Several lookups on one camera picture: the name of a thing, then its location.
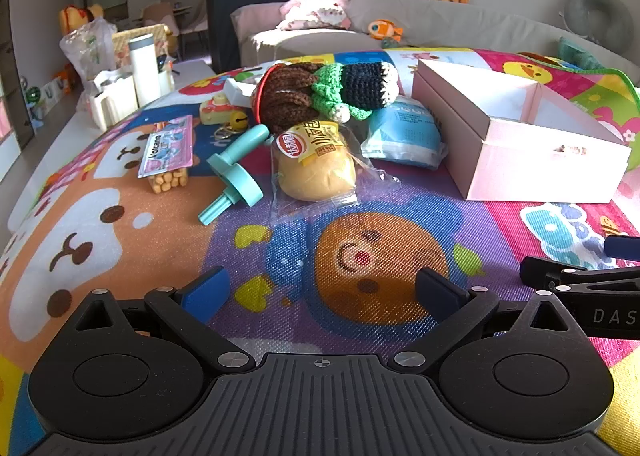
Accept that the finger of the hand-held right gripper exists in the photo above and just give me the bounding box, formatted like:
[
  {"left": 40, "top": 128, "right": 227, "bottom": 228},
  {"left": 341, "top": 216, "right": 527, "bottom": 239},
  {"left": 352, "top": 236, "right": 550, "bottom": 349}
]
[
  {"left": 604, "top": 235, "right": 640, "bottom": 261},
  {"left": 520, "top": 257, "right": 640, "bottom": 293}
]

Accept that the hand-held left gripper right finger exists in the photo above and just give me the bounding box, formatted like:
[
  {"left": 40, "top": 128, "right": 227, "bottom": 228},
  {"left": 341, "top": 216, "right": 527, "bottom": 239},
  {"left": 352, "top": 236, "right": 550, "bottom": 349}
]
[{"left": 392, "top": 267, "right": 571, "bottom": 373}]

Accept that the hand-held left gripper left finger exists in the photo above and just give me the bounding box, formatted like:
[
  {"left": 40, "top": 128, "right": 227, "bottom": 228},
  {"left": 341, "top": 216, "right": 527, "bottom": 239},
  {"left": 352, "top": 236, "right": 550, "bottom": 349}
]
[{"left": 75, "top": 266, "right": 256, "bottom": 373}]

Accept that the pink cardboard box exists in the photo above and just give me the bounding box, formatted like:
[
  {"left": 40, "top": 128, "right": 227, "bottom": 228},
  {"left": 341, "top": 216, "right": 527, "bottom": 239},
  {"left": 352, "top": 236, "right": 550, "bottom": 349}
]
[{"left": 411, "top": 58, "right": 632, "bottom": 201}]

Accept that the teal plastic toy stamp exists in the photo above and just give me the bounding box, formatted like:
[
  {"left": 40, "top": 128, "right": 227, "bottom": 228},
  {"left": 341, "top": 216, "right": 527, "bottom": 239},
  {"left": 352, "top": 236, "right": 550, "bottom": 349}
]
[{"left": 197, "top": 124, "right": 271, "bottom": 225}]

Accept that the biscuit snack packet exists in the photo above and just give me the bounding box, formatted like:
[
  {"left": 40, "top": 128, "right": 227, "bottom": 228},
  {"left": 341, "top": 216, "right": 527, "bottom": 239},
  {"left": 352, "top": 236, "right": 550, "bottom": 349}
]
[{"left": 137, "top": 116, "right": 194, "bottom": 195}]

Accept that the bread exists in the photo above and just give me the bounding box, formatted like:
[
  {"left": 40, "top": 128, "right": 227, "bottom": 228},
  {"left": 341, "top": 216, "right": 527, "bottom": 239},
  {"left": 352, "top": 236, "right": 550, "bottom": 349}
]
[{"left": 270, "top": 120, "right": 401, "bottom": 224}]

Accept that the blue tissue packet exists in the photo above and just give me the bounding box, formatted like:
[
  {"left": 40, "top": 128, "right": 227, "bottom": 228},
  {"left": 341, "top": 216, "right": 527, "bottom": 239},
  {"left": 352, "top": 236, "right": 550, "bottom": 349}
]
[{"left": 361, "top": 96, "right": 447, "bottom": 169}]

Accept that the yellow camera toy keychain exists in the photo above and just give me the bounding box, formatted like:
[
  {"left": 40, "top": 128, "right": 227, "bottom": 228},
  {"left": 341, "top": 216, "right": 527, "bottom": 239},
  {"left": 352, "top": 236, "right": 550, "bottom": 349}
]
[{"left": 199, "top": 92, "right": 251, "bottom": 141}]

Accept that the crochet doll with red hat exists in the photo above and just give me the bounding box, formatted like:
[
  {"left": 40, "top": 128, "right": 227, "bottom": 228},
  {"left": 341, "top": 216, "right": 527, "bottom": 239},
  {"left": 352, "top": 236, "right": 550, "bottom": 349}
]
[{"left": 250, "top": 60, "right": 401, "bottom": 134}]

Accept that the colourful cartoon play mat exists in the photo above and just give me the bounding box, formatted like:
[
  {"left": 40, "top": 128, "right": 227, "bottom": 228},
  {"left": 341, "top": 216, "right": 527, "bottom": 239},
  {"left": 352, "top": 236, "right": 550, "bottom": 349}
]
[{"left": 0, "top": 48, "right": 640, "bottom": 456}]

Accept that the teal cloth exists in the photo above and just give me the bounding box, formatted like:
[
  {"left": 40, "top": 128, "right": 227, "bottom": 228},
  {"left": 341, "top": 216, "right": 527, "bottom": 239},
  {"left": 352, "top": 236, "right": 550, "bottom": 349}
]
[{"left": 557, "top": 37, "right": 606, "bottom": 71}]

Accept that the white thermos bottle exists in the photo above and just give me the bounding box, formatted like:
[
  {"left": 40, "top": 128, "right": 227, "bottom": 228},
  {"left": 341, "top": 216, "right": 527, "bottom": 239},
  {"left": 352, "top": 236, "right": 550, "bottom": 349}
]
[{"left": 127, "top": 34, "right": 162, "bottom": 106}]

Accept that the grey neck pillow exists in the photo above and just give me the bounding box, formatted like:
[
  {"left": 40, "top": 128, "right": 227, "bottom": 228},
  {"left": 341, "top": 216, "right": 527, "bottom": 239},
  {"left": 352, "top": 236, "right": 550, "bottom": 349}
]
[{"left": 565, "top": 0, "right": 633, "bottom": 44}]

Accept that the wicker basket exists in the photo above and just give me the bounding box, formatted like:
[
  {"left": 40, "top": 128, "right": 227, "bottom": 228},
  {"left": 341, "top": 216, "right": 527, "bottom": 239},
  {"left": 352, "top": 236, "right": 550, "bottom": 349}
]
[{"left": 112, "top": 24, "right": 168, "bottom": 69}]

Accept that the black tank cabinet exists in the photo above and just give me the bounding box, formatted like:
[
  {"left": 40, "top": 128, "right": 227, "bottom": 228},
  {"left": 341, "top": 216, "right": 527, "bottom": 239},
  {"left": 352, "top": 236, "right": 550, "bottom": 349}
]
[{"left": 205, "top": 0, "right": 321, "bottom": 74}]

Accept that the clear plastic bag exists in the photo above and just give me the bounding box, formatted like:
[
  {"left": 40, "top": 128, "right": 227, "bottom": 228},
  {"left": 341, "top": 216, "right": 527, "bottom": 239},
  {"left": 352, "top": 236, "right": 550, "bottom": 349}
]
[{"left": 60, "top": 18, "right": 118, "bottom": 81}]

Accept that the orange clownfish plush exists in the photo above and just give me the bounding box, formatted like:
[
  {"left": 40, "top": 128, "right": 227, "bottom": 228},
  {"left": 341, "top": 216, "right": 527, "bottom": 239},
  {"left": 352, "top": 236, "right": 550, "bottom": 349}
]
[{"left": 367, "top": 19, "right": 403, "bottom": 41}]

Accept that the beige sofa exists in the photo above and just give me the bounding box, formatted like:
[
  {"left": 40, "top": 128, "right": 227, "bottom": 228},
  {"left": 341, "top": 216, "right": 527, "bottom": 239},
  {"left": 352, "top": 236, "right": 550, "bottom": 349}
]
[{"left": 231, "top": 0, "right": 640, "bottom": 86}]

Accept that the pink dining chair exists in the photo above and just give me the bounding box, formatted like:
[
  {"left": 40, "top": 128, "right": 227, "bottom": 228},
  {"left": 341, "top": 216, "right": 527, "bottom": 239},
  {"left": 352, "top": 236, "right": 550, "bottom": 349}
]
[{"left": 142, "top": 3, "right": 181, "bottom": 36}]

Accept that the pink blanket heap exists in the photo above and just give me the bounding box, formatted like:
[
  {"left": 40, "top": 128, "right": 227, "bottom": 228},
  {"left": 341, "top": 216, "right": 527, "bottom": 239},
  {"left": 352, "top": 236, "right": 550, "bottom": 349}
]
[{"left": 276, "top": 0, "right": 351, "bottom": 31}]

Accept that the yellow bear plush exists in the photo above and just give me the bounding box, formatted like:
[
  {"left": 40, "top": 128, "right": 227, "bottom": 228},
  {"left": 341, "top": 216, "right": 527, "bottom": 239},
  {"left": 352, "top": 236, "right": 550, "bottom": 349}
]
[{"left": 59, "top": 4, "right": 106, "bottom": 36}]

